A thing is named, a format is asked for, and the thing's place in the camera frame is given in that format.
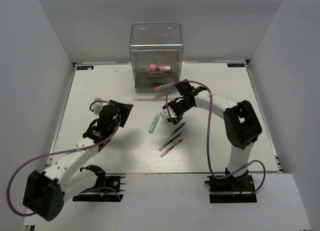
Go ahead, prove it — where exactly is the green gel pen refill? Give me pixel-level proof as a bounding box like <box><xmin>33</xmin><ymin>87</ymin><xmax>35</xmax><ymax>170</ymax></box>
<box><xmin>170</xmin><ymin>122</ymin><xmax>186</xmax><ymax>136</ymax></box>

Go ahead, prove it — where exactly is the green capped highlighter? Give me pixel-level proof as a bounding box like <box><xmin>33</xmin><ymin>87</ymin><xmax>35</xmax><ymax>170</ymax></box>
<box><xmin>148</xmin><ymin>113</ymin><xmax>160</xmax><ymax>134</ymax></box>

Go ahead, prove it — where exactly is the purple gel pen refill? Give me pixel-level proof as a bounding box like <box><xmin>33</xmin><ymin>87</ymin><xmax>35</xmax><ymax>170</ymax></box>
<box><xmin>158</xmin><ymin>133</ymin><xmax>182</xmax><ymax>151</ymax></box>

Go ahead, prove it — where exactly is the orange capped highlighter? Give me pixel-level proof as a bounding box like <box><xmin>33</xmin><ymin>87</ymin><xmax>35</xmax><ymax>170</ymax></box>
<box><xmin>154</xmin><ymin>82</ymin><xmax>174</xmax><ymax>92</ymax></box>

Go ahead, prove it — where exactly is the red gel pen refill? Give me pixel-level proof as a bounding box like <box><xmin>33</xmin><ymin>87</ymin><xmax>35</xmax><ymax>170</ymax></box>
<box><xmin>160</xmin><ymin>138</ymin><xmax>183</xmax><ymax>158</ymax></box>

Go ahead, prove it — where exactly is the pink red stationery pack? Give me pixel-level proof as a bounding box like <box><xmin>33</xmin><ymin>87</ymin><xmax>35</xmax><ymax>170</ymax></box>
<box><xmin>145</xmin><ymin>64</ymin><xmax>173</xmax><ymax>73</ymax></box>

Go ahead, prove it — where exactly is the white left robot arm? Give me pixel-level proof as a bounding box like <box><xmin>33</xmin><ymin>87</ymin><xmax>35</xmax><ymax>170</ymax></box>
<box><xmin>22</xmin><ymin>98</ymin><xmax>133</xmax><ymax>221</ymax></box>

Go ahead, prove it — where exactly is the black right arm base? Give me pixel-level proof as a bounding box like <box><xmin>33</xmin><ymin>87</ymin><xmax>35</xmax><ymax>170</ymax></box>
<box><xmin>204</xmin><ymin>175</ymin><xmax>257</xmax><ymax>204</ymax></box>

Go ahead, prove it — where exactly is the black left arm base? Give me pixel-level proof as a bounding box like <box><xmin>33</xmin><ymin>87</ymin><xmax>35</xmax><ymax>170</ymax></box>
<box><xmin>72</xmin><ymin>174</ymin><xmax>127</xmax><ymax>203</ymax></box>

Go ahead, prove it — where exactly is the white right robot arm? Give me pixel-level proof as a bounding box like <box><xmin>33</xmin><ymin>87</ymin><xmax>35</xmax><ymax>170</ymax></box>
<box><xmin>160</xmin><ymin>79</ymin><xmax>262</xmax><ymax>191</ymax></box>

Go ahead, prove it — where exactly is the left blue table label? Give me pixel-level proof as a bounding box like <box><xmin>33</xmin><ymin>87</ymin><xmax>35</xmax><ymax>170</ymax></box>
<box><xmin>76</xmin><ymin>65</ymin><xmax>94</xmax><ymax>71</ymax></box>

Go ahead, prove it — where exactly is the blue table label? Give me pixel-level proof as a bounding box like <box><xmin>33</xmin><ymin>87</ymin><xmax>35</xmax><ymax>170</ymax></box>
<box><xmin>76</xmin><ymin>65</ymin><xmax>94</xmax><ymax>71</ymax></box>
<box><xmin>227</xmin><ymin>63</ymin><xmax>245</xmax><ymax>68</ymax></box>

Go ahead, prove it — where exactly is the clear acrylic drawer organizer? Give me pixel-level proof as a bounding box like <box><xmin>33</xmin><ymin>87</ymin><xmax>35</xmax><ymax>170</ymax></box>
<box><xmin>129</xmin><ymin>22</ymin><xmax>184</xmax><ymax>93</ymax></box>

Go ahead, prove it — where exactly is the right blue table label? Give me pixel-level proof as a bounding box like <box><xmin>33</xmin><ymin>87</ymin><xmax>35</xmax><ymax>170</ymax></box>
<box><xmin>227</xmin><ymin>63</ymin><xmax>245</xmax><ymax>68</ymax></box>

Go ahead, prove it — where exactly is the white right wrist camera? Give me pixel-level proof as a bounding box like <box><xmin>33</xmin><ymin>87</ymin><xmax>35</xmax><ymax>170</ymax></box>
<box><xmin>160</xmin><ymin>105</ymin><xmax>177</xmax><ymax>121</ymax></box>

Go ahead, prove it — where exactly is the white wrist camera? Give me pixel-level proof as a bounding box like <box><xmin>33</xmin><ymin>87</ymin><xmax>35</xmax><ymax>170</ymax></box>
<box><xmin>89</xmin><ymin>98</ymin><xmax>105</xmax><ymax>116</ymax></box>
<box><xmin>160</xmin><ymin>105</ymin><xmax>177</xmax><ymax>121</ymax></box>

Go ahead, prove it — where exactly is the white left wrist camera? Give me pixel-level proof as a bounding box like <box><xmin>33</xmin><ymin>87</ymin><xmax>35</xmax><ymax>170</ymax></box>
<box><xmin>89</xmin><ymin>98</ymin><xmax>105</xmax><ymax>116</ymax></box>

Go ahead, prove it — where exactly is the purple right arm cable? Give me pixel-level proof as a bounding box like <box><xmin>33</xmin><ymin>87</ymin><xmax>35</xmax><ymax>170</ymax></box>
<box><xmin>164</xmin><ymin>80</ymin><xmax>265</xmax><ymax>197</ymax></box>

